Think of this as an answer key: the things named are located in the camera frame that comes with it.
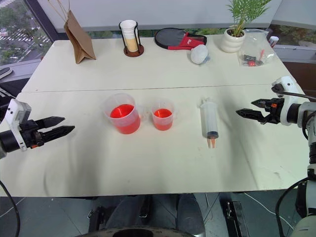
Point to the clear plastic syringe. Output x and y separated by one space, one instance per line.
209 118

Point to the dark rounded base shape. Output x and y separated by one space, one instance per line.
143 233

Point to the small red black parts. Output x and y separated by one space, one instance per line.
251 61

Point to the cup stack in black holder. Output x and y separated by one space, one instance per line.
133 53

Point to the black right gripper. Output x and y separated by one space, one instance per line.
274 113

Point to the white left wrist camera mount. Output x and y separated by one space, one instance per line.
17 111

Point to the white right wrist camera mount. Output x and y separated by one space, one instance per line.
287 84

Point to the small beaker with red liquid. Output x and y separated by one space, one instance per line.
162 116

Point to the brown paper bag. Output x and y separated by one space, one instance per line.
80 42

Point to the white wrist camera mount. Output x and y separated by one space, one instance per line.
17 111
287 84

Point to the white crumpled plastic lid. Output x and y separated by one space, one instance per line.
199 54

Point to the black metal stand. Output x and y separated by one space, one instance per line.
96 219
234 219

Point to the large beaker with red liquid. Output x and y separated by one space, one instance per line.
122 116

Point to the grey rounded leg shape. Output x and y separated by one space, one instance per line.
128 212
190 212

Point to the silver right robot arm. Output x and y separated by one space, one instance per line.
312 148

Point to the white paper cup stack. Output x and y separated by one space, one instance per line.
128 29

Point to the green plant in white pot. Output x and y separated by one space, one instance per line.
232 42

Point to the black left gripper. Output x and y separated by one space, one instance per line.
29 134

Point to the clear plastic zip bag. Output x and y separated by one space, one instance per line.
256 42

